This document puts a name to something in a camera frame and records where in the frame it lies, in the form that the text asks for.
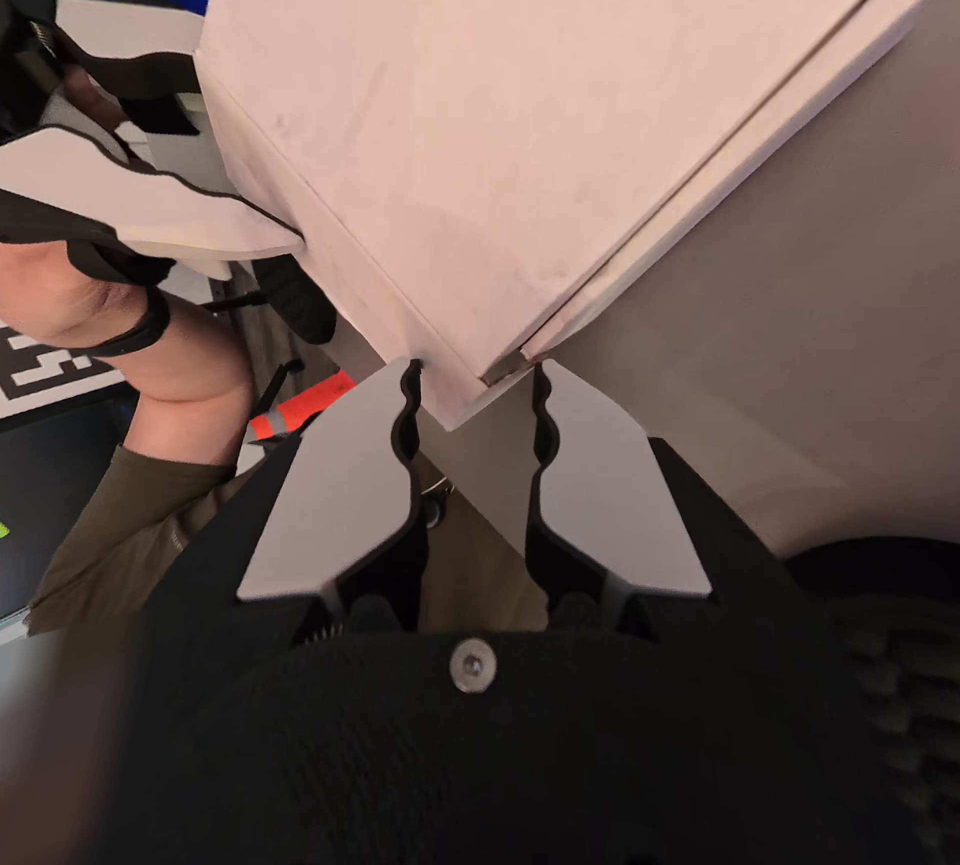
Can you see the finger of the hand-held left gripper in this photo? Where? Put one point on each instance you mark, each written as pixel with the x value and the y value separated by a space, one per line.
pixel 127 29
pixel 112 197

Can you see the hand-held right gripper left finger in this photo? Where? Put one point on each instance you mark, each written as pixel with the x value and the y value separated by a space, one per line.
pixel 337 505

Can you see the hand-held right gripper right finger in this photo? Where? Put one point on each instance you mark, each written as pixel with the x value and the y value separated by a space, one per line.
pixel 615 505

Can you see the white cardboard box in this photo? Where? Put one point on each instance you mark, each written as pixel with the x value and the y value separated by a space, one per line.
pixel 487 130

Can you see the person's left forearm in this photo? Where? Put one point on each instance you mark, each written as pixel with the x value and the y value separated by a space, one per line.
pixel 187 385

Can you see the person's left hand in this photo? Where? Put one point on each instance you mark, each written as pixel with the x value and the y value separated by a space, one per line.
pixel 52 295

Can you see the person's olive clothing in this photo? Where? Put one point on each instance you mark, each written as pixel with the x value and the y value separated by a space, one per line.
pixel 480 565

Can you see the white printed marker sheet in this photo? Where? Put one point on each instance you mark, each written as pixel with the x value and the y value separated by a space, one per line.
pixel 75 386

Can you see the black wrist rest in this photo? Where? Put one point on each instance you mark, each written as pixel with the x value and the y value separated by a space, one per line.
pixel 900 655

